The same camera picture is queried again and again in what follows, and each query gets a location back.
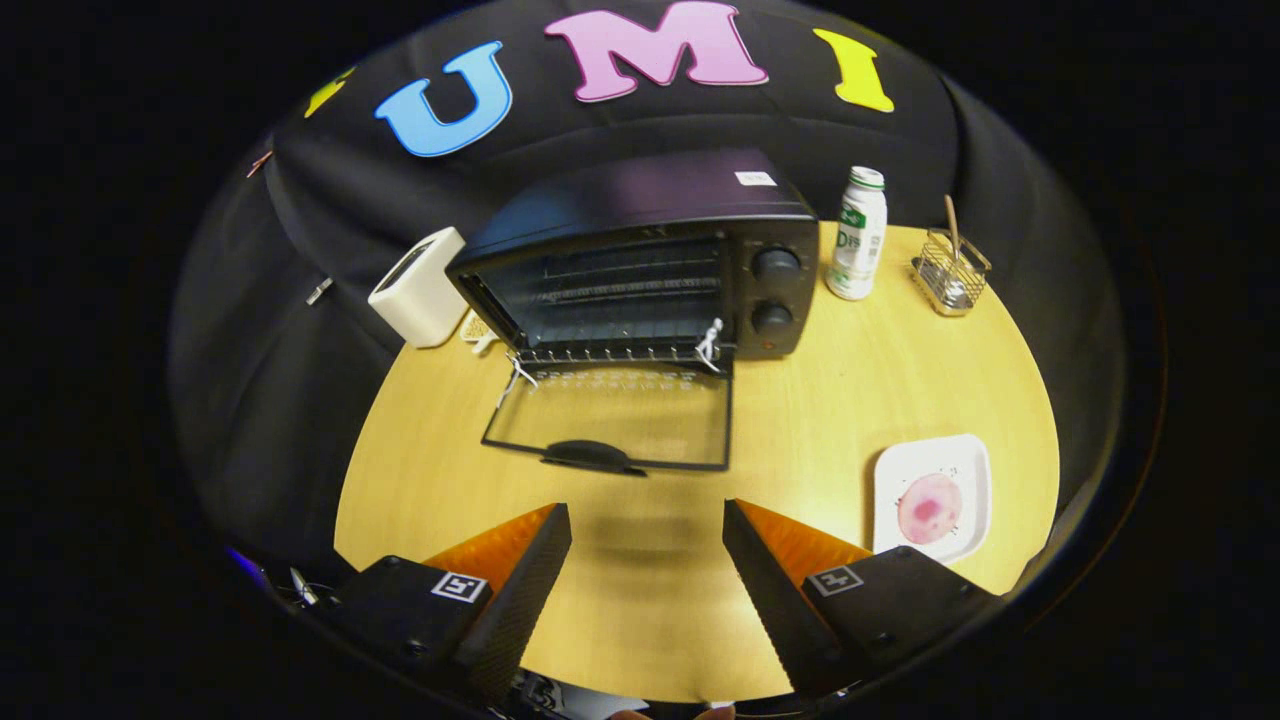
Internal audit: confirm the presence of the white bottle green label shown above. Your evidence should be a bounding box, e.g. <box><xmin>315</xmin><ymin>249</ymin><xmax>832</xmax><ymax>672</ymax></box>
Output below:
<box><xmin>825</xmin><ymin>166</ymin><xmax>889</xmax><ymax>302</ymax></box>

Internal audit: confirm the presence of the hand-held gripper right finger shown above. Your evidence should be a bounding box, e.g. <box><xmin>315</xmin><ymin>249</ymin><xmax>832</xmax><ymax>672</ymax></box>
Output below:
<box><xmin>722</xmin><ymin>498</ymin><xmax>1001</xmax><ymax>701</ymax></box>

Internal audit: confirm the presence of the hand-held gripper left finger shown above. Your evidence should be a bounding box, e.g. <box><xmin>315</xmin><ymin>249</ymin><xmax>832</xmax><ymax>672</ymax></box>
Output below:
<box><xmin>335</xmin><ymin>502</ymin><xmax>573</xmax><ymax>706</ymax></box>

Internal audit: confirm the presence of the white bread toaster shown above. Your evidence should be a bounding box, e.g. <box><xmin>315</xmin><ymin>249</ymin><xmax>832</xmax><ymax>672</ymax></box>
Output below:
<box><xmin>367</xmin><ymin>226</ymin><xmax>471</xmax><ymax>349</ymax></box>

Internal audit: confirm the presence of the pink ham slice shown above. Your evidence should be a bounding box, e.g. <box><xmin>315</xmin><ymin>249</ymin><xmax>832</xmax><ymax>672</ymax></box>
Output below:
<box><xmin>897</xmin><ymin>473</ymin><xmax>964</xmax><ymax>546</ymax></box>

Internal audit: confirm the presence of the black toaster oven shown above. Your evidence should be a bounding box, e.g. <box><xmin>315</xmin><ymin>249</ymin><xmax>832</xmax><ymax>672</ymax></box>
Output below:
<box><xmin>446</xmin><ymin>148</ymin><xmax>821</xmax><ymax>476</ymax></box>

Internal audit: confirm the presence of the metal wire basket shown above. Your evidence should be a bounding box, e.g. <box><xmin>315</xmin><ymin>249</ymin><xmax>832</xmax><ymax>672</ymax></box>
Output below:
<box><xmin>911</xmin><ymin>228</ymin><xmax>993</xmax><ymax>318</ymax></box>

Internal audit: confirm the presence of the oven wire rack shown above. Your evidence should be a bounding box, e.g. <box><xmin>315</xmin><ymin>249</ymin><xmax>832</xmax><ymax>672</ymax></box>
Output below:
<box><xmin>515</xmin><ymin>245</ymin><xmax>731</xmax><ymax>366</ymax></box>

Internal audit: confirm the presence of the black backdrop cloth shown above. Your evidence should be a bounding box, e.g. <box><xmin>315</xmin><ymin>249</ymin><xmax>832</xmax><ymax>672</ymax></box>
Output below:
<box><xmin>170</xmin><ymin>0</ymin><xmax>1126</xmax><ymax>581</ymax></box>

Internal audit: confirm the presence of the white square plate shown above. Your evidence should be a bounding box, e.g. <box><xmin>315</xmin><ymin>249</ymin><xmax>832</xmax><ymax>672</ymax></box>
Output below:
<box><xmin>873</xmin><ymin>433</ymin><xmax>993</xmax><ymax>566</ymax></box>

